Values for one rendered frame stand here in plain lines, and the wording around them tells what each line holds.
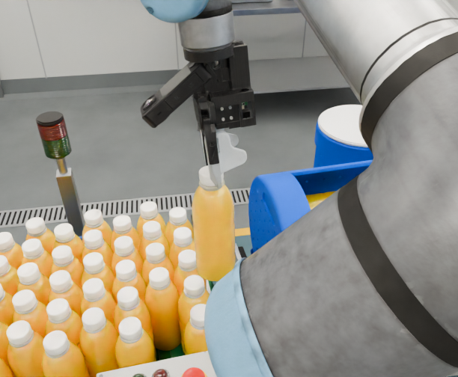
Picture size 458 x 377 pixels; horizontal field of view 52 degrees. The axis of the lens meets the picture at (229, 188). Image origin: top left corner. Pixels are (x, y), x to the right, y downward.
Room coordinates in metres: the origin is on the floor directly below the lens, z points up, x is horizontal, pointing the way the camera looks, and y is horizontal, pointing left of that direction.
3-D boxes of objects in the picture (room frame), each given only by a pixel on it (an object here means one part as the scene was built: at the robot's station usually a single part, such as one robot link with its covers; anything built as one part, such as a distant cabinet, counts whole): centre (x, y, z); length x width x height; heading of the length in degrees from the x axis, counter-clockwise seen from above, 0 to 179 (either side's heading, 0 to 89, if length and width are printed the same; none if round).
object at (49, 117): (0.99, 0.43, 1.18); 0.06 x 0.06 x 0.16
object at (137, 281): (0.65, 0.21, 0.99); 0.07 x 0.07 x 0.19
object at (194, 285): (0.61, 0.07, 1.09); 0.04 x 0.04 x 0.02
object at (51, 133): (0.99, 0.43, 1.23); 0.06 x 0.06 x 0.04
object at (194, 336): (0.54, 0.05, 0.99); 0.07 x 0.07 x 0.19
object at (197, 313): (0.54, 0.05, 1.09); 0.04 x 0.04 x 0.02
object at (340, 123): (1.37, -0.44, 1.03); 0.28 x 0.28 x 0.01
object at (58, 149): (0.99, 0.43, 1.18); 0.06 x 0.06 x 0.05
